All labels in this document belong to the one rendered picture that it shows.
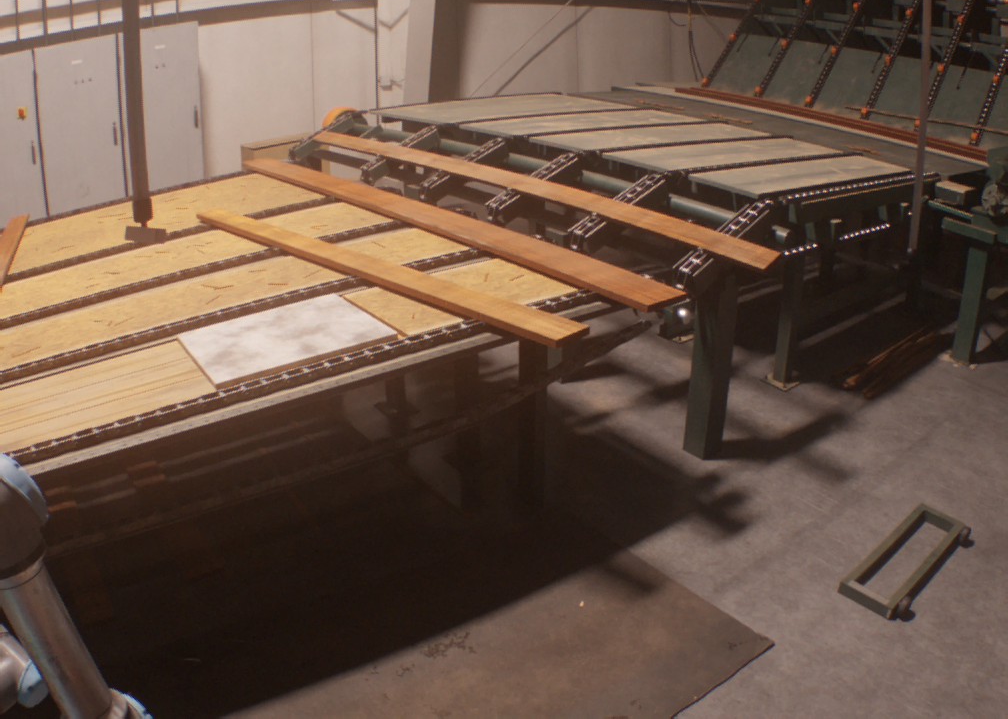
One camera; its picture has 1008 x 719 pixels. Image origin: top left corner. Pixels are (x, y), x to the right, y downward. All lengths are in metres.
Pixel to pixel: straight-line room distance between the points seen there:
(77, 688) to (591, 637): 1.83
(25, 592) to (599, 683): 1.81
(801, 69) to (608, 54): 3.53
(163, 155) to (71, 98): 1.13
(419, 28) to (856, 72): 4.42
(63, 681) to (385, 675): 1.53
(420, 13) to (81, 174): 3.71
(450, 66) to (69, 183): 4.59
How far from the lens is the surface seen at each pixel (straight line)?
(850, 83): 8.12
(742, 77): 8.73
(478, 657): 2.55
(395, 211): 3.88
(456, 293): 2.78
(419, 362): 2.42
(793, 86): 8.35
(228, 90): 8.47
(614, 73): 11.22
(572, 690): 2.45
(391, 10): 9.00
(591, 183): 4.28
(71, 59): 7.50
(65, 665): 1.13
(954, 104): 7.62
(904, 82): 7.94
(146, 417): 2.23
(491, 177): 4.31
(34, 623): 1.09
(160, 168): 7.72
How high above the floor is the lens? 1.81
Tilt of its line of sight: 23 degrees down
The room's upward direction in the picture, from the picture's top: 1 degrees counter-clockwise
